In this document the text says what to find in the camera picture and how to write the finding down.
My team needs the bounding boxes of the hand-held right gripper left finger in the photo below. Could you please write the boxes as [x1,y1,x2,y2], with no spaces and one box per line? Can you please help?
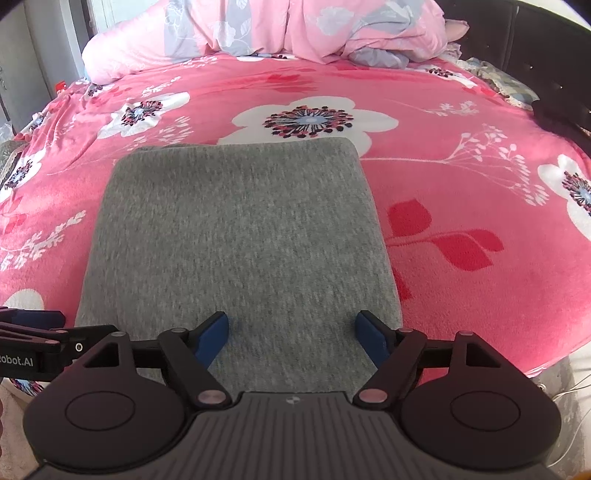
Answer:
[83,311,233,409]

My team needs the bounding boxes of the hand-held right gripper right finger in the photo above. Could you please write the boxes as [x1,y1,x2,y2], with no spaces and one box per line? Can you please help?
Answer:
[353,310,502,407]

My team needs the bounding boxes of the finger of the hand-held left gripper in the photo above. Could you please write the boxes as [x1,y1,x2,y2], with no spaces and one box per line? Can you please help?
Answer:
[0,307,70,345]

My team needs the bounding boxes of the grey sweat pants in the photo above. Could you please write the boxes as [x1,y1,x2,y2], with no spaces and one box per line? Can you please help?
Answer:
[74,137,403,393]

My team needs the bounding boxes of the green patterned lace-edged pillow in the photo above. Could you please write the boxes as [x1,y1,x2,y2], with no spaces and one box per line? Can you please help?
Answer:
[0,141,31,190]

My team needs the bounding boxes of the pink floral blanket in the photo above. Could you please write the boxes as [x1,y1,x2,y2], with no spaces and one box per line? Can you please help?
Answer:
[0,51,591,398]

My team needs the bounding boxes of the grey wardrobe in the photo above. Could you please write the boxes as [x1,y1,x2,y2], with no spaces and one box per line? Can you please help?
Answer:
[0,0,109,134]

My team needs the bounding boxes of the light patterned pillow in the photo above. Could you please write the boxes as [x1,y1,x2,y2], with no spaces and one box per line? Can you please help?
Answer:
[457,56,541,110]

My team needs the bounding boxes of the pink and grey floral quilt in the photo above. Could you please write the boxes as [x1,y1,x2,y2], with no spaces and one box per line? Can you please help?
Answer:
[82,0,446,85]

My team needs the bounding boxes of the pale pink plush toy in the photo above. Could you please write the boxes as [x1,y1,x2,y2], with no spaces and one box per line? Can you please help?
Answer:
[444,19,469,44]

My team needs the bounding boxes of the black tufted headboard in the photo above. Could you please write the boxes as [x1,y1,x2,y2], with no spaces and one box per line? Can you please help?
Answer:
[436,0,591,153]

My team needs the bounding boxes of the white cable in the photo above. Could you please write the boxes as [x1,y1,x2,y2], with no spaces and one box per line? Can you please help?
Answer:
[538,364,591,467]

